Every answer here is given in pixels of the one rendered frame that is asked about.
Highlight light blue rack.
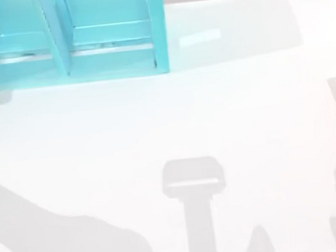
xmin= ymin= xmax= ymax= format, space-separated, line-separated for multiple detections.
xmin=0 ymin=0 xmax=172 ymax=91

